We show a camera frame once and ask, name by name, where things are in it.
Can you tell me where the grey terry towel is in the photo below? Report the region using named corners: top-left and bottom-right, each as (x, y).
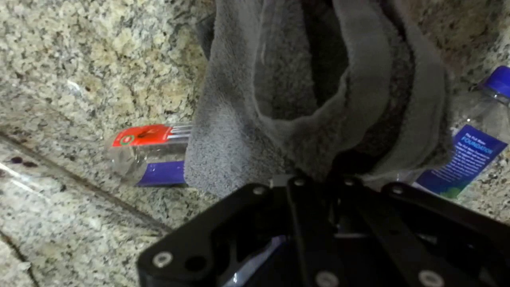
top-left (182, 0), bottom-right (453, 197)

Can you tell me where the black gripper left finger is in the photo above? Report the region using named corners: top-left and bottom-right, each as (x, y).
top-left (136, 176), bottom-right (342, 287)

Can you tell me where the orange and blue packet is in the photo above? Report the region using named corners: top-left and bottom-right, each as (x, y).
top-left (109, 122), bottom-right (194, 188)

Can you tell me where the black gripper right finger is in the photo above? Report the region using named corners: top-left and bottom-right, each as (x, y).
top-left (326, 176), bottom-right (510, 287)

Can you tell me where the blue capped water bottle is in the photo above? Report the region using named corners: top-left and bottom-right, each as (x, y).
top-left (412, 63), bottom-right (510, 200)

